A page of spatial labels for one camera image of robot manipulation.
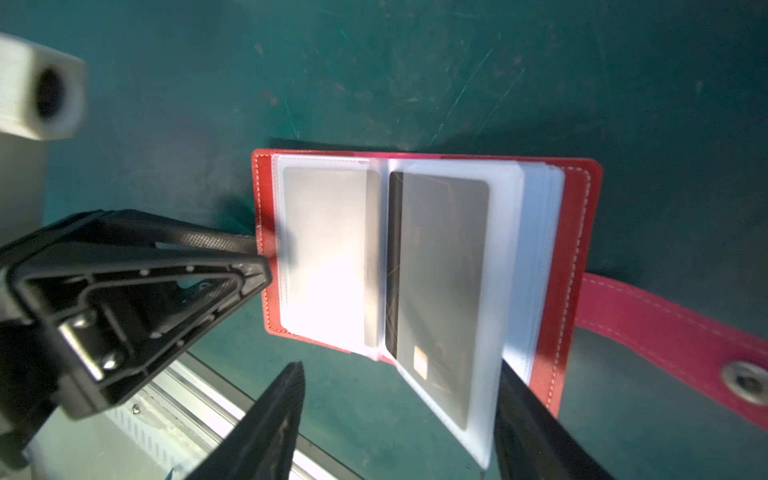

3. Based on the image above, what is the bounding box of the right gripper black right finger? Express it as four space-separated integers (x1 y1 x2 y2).
494 363 612 479

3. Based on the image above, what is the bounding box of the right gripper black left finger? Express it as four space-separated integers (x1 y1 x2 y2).
188 362 306 480

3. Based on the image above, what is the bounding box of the aluminium rail front frame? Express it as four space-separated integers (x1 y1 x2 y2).
15 355 357 479

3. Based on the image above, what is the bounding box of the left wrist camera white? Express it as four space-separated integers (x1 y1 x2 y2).
1 33 87 141

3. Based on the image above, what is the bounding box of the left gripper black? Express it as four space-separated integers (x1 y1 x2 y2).
1 210 272 468

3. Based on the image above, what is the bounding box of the red card holder wallet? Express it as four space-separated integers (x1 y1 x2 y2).
252 149 767 467

